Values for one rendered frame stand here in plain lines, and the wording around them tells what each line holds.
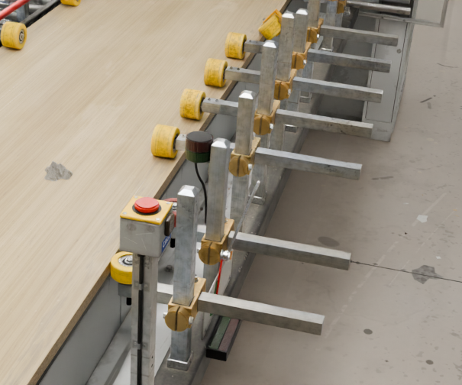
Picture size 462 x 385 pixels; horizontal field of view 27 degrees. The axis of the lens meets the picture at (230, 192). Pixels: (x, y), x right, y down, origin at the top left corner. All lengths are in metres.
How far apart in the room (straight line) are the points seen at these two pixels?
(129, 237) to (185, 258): 0.35
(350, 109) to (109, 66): 2.12
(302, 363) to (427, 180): 1.52
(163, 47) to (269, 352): 1.07
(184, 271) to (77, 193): 0.46
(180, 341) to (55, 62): 1.27
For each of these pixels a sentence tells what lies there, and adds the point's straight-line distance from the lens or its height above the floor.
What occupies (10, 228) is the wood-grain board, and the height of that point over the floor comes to 0.90.
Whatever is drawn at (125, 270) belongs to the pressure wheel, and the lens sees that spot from 1.98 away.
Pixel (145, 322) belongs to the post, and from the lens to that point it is 1.67.
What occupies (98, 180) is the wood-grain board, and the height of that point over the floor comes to 0.90.
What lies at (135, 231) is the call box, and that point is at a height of 1.19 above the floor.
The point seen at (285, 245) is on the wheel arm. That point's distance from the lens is 2.18.
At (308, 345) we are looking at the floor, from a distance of 3.31.
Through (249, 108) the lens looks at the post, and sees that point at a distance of 2.27.
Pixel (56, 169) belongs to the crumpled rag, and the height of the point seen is 0.92.
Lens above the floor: 2.00
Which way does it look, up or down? 29 degrees down
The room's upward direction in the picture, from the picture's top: 4 degrees clockwise
